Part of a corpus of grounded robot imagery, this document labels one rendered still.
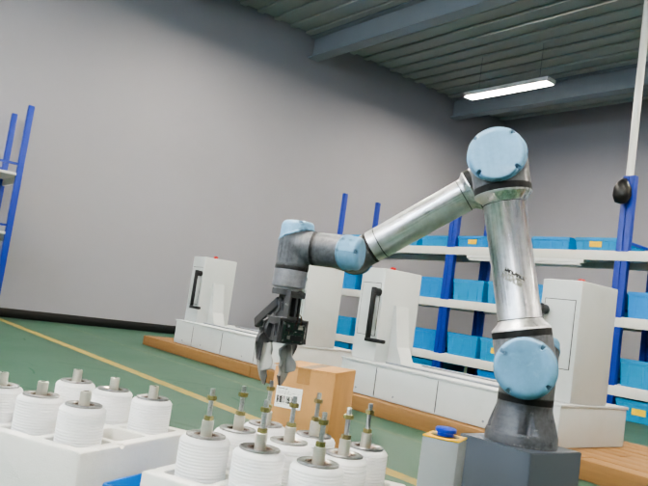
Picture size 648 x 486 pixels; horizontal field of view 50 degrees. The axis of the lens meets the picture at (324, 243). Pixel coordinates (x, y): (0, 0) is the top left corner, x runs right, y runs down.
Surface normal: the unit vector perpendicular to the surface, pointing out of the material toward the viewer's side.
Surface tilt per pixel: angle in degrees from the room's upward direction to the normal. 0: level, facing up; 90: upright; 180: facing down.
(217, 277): 90
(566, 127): 90
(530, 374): 97
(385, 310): 90
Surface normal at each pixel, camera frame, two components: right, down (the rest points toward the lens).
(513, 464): -0.77, -0.17
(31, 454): -0.39, -0.14
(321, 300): 0.62, 0.02
